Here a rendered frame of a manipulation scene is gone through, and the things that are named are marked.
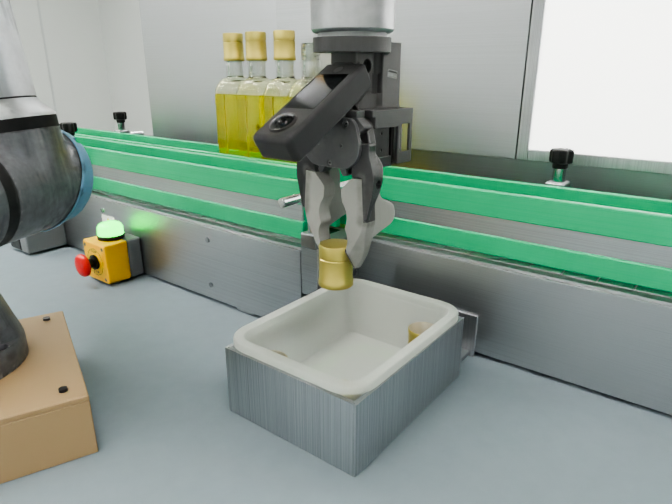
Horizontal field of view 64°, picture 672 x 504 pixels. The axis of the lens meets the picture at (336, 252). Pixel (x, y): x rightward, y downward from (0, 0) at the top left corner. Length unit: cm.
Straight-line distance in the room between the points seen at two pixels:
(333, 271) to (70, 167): 35
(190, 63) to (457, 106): 67
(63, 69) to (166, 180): 624
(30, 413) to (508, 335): 52
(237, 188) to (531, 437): 50
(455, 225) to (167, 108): 88
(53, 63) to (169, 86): 575
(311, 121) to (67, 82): 676
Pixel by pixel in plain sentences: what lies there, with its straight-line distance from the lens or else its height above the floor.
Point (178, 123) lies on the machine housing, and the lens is 137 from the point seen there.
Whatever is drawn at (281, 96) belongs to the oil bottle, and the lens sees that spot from 87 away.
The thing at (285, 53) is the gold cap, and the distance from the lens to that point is 89.
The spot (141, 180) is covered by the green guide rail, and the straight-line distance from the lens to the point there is 100.
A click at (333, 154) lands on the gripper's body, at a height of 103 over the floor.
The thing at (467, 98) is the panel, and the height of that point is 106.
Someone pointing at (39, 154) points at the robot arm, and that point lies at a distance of 68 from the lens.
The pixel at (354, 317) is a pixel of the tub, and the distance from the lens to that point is 72.
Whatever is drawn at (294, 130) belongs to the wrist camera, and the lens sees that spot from 44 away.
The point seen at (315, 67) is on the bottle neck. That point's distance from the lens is 85.
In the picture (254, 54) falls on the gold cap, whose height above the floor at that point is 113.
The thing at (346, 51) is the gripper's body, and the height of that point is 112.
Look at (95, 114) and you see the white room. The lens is 732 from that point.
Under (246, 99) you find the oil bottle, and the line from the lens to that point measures 92.
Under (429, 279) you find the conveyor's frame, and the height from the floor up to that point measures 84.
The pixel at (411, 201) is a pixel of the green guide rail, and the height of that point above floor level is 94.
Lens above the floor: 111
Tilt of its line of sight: 19 degrees down
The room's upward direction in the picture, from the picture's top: straight up
